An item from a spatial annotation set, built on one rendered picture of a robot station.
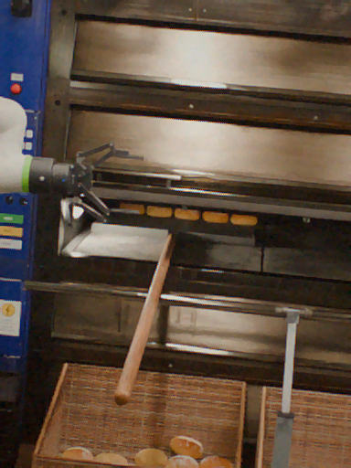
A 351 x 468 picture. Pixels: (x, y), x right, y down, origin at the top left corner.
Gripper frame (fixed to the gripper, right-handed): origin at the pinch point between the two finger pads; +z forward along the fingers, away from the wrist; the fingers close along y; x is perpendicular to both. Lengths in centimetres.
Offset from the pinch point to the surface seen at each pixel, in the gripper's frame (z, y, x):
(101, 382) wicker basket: -10, 68, -53
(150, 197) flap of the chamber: 0.6, 8.6, -40.3
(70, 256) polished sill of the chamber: -23, 31, -56
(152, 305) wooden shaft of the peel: 7.0, 28.0, 8.5
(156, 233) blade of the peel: -1, 29, -101
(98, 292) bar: -9.4, 32.2, -17.8
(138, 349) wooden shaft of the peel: 8, 28, 49
